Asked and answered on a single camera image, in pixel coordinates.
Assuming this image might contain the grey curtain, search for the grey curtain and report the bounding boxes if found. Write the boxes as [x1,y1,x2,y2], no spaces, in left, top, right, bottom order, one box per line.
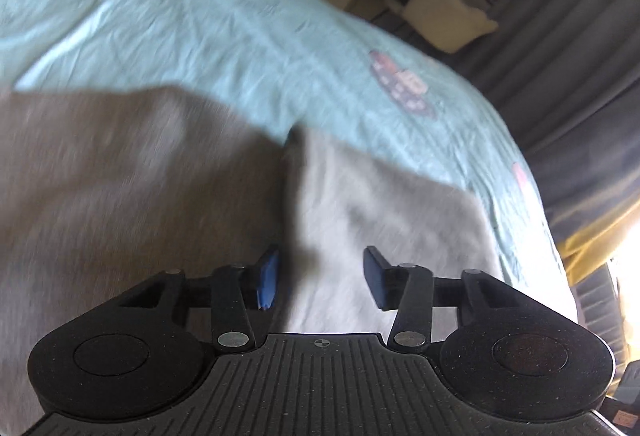
[447,0,640,244]

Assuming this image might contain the grey pants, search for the grey pants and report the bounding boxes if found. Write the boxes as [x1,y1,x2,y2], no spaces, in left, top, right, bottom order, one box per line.
[0,85,580,436]

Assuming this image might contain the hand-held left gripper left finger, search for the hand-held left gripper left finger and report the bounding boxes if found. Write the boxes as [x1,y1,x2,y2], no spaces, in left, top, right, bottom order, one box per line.
[116,245,281,353]

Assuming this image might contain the light blue bed sheet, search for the light blue bed sheet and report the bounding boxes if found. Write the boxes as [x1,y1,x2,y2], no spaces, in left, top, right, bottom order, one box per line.
[0,0,572,289]

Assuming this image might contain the yellow curtain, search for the yellow curtain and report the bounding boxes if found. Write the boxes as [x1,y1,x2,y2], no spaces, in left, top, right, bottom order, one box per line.
[554,193,640,288]

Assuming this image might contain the white shell-back chair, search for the white shell-back chair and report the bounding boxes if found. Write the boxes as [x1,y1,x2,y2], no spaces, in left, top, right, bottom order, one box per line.
[389,0,501,56]

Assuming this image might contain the dark ribbed panel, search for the dark ribbed panel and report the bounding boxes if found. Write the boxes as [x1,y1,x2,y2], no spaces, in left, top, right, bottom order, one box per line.
[574,262,630,363]

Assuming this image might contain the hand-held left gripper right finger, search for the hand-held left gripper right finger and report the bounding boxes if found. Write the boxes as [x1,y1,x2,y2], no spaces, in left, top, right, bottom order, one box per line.
[363,245,507,351]

